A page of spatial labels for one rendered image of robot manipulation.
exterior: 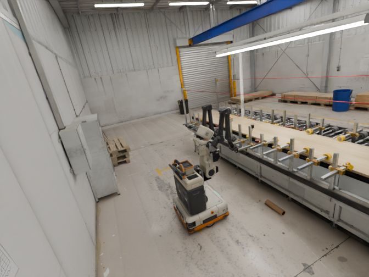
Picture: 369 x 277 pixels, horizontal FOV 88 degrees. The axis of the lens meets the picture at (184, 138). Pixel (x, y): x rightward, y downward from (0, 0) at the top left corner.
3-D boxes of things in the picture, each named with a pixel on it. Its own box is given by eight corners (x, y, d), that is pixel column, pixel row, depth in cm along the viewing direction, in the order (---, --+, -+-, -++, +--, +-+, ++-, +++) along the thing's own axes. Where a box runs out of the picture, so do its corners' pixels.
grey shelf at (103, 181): (96, 203, 368) (68, 126, 316) (96, 181, 447) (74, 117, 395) (120, 194, 383) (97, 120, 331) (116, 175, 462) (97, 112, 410)
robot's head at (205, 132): (201, 137, 251) (207, 127, 251) (194, 133, 270) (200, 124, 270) (209, 141, 258) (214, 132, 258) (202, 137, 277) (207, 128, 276)
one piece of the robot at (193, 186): (191, 223, 261) (183, 170, 233) (177, 201, 309) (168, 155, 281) (213, 214, 272) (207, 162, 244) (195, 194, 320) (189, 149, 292)
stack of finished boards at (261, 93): (272, 93, 1100) (272, 90, 1094) (239, 101, 1012) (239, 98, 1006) (262, 93, 1167) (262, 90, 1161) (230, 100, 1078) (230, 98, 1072)
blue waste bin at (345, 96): (344, 112, 648) (347, 91, 624) (326, 111, 699) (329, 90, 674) (354, 109, 668) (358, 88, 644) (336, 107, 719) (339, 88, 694)
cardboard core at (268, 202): (281, 211, 270) (264, 200, 296) (281, 216, 272) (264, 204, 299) (285, 209, 272) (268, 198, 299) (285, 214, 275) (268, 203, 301)
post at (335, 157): (331, 193, 209) (337, 153, 192) (328, 191, 212) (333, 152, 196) (334, 192, 210) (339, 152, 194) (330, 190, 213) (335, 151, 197)
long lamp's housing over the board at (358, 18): (364, 23, 170) (365, 13, 168) (216, 56, 381) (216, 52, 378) (371, 22, 174) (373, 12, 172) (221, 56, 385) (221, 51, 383)
